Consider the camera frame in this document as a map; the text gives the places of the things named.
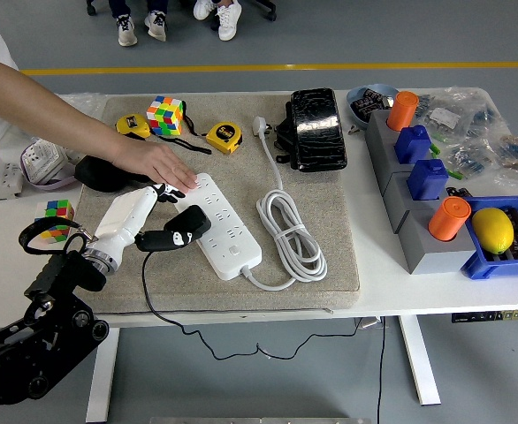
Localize light blue bowl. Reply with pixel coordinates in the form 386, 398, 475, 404
346, 83, 400, 130

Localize thin black wrist strap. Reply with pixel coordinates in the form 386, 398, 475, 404
181, 101, 208, 137

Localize yellow tape measure 5m print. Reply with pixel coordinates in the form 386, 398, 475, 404
205, 121, 244, 155

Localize glossy black case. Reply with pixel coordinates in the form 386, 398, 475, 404
289, 87, 348, 172

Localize person's hand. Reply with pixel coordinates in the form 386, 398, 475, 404
110, 140, 199, 194

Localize yellow lemon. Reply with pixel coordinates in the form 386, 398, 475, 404
470, 208, 515, 255

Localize clear bag with white label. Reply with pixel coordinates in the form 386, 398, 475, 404
417, 87, 503, 142

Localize plain yellow tape measure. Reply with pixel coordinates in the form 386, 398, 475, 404
115, 113, 153, 139

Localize white power strip cable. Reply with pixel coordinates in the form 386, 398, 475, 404
240, 115, 330, 292

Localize grey-brown mat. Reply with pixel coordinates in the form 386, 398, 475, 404
71, 91, 361, 315

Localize white socket in purple pack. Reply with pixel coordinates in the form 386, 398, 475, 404
19, 137, 81, 192

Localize blue plastic bin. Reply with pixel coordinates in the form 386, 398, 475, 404
460, 193, 518, 282

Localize orange cylinder peg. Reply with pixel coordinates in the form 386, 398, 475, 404
386, 90, 420, 132
427, 196, 472, 242

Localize clear bag of brown resistors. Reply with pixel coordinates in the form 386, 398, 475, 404
492, 127, 518, 186

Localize grey peg holder block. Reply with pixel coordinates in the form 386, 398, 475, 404
363, 109, 419, 195
381, 170, 446, 235
398, 207, 481, 276

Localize thin black plug cord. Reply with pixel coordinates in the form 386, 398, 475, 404
141, 246, 366, 361

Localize blue block peg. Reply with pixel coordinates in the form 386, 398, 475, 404
393, 124, 432, 164
407, 158, 450, 201

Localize person's foot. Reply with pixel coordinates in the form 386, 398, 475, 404
143, 11, 170, 42
192, 0, 218, 21
116, 14, 139, 48
217, 0, 243, 42

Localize dark components in bowl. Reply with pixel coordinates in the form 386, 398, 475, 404
351, 87, 395, 123

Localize black cloth pouch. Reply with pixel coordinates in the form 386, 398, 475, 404
73, 154, 154, 193

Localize white table leg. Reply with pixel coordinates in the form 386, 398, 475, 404
398, 315, 442, 406
85, 329, 121, 424

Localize white power strip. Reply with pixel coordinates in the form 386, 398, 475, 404
169, 172, 264, 281

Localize black hanging cable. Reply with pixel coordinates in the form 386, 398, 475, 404
376, 317, 386, 424

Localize large colourful puzzle cube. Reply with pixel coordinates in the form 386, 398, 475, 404
146, 95, 185, 137

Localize black table control panel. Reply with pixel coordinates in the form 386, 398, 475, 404
451, 310, 518, 323

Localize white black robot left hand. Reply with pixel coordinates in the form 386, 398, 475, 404
91, 183, 201, 266

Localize black electronic component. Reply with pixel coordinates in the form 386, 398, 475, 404
445, 185, 475, 200

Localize clear bag of blue resistors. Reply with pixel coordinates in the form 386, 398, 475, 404
444, 136, 503, 178

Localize thick black wrist strap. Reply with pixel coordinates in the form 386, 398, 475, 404
156, 133, 213, 155

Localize small colourful puzzle cube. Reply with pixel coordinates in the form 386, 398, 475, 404
34, 199, 75, 242

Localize clear bag of metal parts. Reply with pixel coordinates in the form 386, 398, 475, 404
13, 91, 106, 139

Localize black plug adapter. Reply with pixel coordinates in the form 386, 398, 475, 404
164, 205, 213, 242

